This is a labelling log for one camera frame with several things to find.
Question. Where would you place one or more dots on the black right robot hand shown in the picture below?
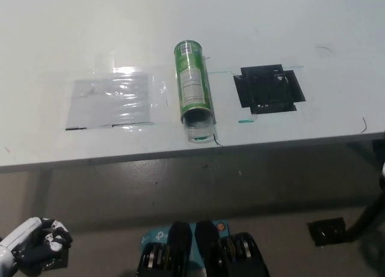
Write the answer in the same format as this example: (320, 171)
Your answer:
(383, 172)

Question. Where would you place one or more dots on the teal router box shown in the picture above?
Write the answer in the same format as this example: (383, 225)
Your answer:
(156, 235)

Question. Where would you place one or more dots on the black table leg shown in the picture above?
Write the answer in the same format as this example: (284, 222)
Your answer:
(365, 214)

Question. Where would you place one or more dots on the laminated paper sheet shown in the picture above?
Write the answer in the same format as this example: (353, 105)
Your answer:
(105, 99)

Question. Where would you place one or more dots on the green chips can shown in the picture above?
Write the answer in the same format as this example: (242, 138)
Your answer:
(189, 78)

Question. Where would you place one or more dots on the green tape mark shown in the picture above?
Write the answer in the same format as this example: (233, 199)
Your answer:
(245, 121)

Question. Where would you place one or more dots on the clear plastic chips tray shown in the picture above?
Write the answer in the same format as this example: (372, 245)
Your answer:
(198, 129)

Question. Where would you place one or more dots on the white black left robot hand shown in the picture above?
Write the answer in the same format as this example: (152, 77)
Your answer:
(27, 235)

